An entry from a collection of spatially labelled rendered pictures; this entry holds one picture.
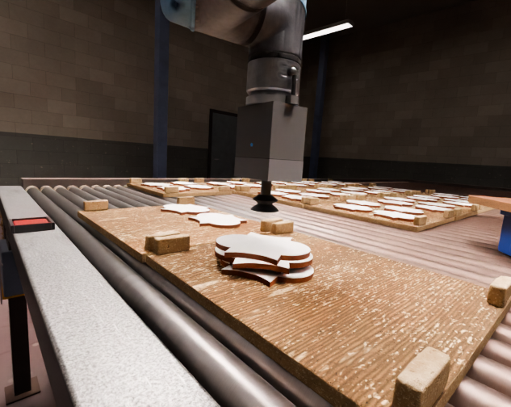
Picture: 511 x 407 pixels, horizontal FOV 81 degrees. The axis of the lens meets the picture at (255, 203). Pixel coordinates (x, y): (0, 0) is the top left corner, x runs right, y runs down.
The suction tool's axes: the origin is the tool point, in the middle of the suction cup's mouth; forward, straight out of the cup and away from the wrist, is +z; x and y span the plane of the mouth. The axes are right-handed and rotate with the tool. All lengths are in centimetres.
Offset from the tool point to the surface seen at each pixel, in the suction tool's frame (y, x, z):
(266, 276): -5.8, 3.5, 7.8
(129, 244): 18.6, 14.9, 8.7
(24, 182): 127, 31, 9
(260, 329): -14.3, 10.9, 8.7
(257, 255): -3.9, 3.7, 5.5
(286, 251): -4.7, -0.9, 5.3
